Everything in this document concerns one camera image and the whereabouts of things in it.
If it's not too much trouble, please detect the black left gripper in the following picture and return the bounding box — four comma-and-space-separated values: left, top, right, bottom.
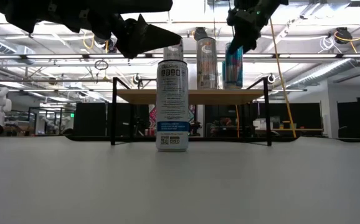
80, 9, 182, 60

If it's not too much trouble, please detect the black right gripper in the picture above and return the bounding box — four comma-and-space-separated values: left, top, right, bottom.
226, 6, 270, 56

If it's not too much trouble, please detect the round dark ceiling fixture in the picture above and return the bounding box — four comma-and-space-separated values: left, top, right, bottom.
193, 27, 209, 39

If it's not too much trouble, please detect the black background cabinet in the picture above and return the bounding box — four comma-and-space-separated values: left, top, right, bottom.
204, 104, 251, 138

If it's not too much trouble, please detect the black partition panel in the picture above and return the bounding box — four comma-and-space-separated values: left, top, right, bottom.
257, 102, 323, 138
337, 98, 360, 139
73, 102, 134, 137

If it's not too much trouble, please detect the long wooden workbench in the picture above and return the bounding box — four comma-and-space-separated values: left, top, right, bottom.
254, 127, 324, 133

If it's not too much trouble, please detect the yellow hanging cable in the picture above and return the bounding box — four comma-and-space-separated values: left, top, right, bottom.
268, 17, 298, 139

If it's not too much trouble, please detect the thin orange cable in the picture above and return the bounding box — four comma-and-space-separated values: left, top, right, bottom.
235, 105, 240, 138

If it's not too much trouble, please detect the wooden shelf black frame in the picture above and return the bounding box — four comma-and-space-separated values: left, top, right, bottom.
110, 76, 273, 147

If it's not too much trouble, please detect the black ceiling cable reel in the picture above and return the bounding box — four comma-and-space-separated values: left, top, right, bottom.
334, 27, 354, 45

